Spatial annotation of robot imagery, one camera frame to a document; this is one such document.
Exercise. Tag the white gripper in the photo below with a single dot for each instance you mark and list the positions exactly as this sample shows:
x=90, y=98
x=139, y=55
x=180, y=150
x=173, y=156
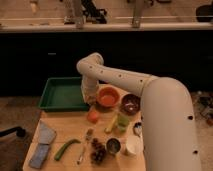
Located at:
x=89, y=88

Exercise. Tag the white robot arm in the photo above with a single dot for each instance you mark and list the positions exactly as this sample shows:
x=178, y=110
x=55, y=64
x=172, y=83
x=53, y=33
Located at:
x=168, y=126

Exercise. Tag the red bowl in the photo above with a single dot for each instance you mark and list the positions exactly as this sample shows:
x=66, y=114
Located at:
x=108, y=97

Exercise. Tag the dark brown bowl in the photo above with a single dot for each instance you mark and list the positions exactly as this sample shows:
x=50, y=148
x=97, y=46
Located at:
x=130, y=104

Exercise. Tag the blue sponge eraser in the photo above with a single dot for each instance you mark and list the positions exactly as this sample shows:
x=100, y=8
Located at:
x=39, y=156

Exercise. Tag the green plastic tray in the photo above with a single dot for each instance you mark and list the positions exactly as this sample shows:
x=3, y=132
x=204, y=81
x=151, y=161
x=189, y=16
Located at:
x=62, y=94

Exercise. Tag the orange round fruit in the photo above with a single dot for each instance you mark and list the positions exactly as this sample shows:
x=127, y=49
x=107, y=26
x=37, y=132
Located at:
x=93, y=116

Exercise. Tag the metal fork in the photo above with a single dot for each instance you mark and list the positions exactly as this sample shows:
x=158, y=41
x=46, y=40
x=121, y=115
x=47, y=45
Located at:
x=88, y=137

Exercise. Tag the green plastic cup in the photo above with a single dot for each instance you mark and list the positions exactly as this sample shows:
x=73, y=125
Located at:
x=122, y=122

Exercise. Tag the metal spoon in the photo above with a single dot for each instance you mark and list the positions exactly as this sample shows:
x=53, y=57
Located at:
x=137, y=129

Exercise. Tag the small metal cup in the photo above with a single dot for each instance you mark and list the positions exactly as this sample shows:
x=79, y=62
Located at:
x=113, y=146

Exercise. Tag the grey folded cloth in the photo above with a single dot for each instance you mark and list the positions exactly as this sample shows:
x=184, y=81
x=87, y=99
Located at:
x=46, y=134

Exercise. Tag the dark grape bunch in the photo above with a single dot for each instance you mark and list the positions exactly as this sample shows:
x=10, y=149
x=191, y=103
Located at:
x=98, y=153

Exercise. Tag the green cucumber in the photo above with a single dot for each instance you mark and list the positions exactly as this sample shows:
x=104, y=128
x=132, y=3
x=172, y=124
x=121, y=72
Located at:
x=63, y=148

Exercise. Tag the white mug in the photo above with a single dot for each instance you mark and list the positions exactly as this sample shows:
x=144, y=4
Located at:
x=133, y=146

